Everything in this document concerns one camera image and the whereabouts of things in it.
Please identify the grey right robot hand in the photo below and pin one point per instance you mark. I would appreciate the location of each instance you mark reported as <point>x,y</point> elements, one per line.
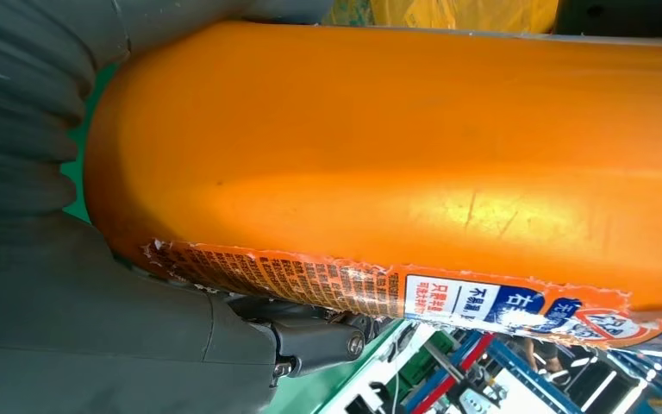
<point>108,331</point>

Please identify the white table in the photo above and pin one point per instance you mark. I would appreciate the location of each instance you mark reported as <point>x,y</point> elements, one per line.
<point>365,377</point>

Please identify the red pole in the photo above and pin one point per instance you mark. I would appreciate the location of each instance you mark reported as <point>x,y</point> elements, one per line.
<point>451,371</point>

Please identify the blue metal rack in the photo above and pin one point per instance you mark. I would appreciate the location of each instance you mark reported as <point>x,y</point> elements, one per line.
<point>536,383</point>

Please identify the person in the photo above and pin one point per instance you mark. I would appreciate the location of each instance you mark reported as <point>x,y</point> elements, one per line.
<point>542,354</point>

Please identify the yellow taped cardboard mat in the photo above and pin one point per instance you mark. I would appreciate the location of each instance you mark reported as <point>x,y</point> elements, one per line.
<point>462,14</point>

